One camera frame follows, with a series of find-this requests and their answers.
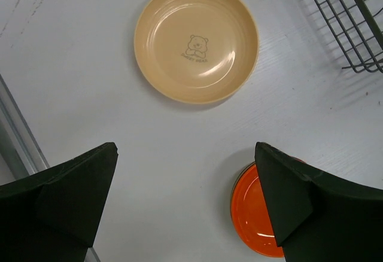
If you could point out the large beige plate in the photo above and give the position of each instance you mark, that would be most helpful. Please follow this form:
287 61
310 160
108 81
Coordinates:
196 51

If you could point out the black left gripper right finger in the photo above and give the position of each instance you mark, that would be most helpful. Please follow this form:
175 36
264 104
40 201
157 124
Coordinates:
317 216

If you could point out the orange plate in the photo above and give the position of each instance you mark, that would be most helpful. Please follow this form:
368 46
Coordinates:
250 216

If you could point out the grey wire dish rack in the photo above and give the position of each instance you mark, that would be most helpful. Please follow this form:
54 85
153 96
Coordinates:
356 26

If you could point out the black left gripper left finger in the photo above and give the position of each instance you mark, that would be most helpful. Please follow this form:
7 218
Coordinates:
54 214

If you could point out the aluminium rail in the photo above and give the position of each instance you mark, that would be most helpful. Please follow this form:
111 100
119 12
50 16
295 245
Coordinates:
20 154

